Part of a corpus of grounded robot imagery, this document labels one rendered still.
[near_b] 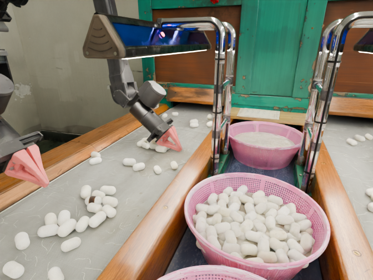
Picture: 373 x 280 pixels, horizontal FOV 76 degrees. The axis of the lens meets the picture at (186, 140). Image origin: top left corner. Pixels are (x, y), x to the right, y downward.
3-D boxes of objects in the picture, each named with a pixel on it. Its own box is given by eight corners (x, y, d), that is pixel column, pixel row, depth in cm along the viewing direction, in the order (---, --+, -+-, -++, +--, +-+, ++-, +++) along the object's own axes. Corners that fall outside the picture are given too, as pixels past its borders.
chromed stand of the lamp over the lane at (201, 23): (156, 179, 74) (147, 17, 57) (179, 153, 91) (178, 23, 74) (216, 191, 68) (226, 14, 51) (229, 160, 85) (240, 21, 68)
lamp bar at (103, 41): (82, 58, 43) (75, 13, 40) (192, 49, 97) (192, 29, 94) (120, 59, 40) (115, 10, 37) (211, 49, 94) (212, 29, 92)
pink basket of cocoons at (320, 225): (185, 311, 37) (185, 268, 34) (183, 204, 62) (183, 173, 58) (352, 307, 38) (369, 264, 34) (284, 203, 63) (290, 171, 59)
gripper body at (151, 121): (175, 121, 79) (159, 105, 79) (161, 130, 70) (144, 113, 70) (164, 134, 82) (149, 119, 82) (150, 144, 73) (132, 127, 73)
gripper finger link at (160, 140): (192, 138, 79) (172, 118, 79) (185, 146, 72) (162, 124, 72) (180, 151, 82) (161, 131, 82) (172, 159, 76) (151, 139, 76)
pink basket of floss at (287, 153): (254, 181, 72) (257, 153, 69) (212, 148, 95) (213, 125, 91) (317, 165, 82) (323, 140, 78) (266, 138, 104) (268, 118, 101)
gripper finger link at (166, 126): (190, 141, 76) (169, 120, 77) (182, 149, 70) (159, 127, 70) (177, 154, 80) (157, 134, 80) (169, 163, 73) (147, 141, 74)
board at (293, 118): (226, 118, 103) (226, 115, 102) (232, 109, 116) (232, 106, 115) (310, 126, 92) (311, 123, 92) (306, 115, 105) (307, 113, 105)
